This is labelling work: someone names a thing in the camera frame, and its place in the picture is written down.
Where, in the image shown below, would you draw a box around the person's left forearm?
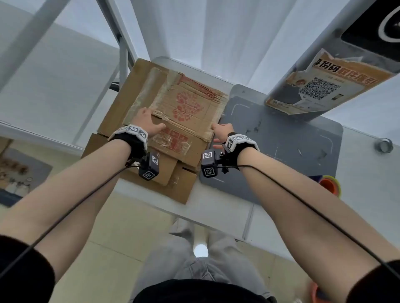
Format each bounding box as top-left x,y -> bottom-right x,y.
0,139 -> 132,283

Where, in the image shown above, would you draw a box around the orange plastic basin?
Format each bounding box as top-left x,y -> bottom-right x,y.
309,281 -> 329,303

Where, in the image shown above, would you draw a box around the small grey ring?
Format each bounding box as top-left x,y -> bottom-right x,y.
375,138 -> 394,154

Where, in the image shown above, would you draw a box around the grey trousers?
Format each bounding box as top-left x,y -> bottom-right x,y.
130,218 -> 273,300

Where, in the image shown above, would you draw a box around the grey scanning mat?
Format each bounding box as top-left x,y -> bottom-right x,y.
199,0 -> 400,206

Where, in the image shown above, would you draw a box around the person's right forearm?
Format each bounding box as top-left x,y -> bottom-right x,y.
237,147 -> 400,303

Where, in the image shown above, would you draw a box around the grey scanner kiosk with poster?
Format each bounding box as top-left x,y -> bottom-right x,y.
265,48 -> 395,115

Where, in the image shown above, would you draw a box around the person's right hand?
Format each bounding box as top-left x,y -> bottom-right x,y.
211,122 -> 235,150

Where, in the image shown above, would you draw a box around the large cardboard box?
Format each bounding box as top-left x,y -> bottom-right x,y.
82,58 -> 198,205

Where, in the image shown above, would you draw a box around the white metal frame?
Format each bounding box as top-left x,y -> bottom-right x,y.
0,0 -> 140,155

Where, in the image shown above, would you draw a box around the blue orange tape dispenser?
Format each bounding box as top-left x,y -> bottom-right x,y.
322,175 -> 342,197
307,174 -> 342,198

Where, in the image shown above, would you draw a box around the red print cardboard box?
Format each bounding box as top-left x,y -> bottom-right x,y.
122,66 -> 229,171

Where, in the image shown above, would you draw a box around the person's left hand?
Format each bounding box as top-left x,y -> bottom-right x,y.
130,107 -> 167,137

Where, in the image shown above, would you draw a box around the grey printed floor mat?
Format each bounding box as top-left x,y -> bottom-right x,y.
0,147 -> 53,208

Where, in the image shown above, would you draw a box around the black shirt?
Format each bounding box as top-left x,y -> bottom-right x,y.
0,236 -> 400,303

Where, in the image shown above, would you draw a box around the black tracker cable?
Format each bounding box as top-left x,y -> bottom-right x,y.
217,164 -> 400,280
0,157 -> 141,279

